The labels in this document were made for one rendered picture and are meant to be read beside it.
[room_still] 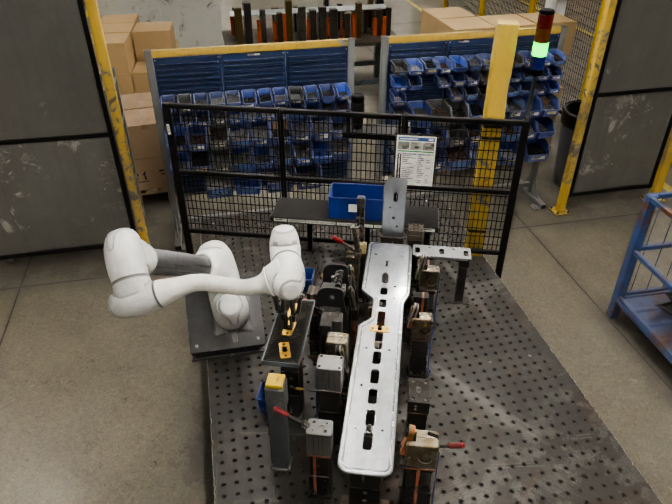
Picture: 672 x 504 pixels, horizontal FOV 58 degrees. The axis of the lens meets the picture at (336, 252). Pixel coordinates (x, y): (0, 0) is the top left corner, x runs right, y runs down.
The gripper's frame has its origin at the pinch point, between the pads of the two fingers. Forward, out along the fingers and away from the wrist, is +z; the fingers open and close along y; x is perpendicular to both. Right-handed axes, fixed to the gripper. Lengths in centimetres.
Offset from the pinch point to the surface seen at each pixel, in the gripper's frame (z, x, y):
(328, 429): 14.1, -35.7, 23.5
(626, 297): 102, 184, 178
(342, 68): -9, 273, -35
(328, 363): 9.1, -10.2, 17.8
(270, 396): 9.0, -30.2, 1.6
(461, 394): 50, 24, 70
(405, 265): 20, 73, 37
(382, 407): 20.0, -17.1, 39.4
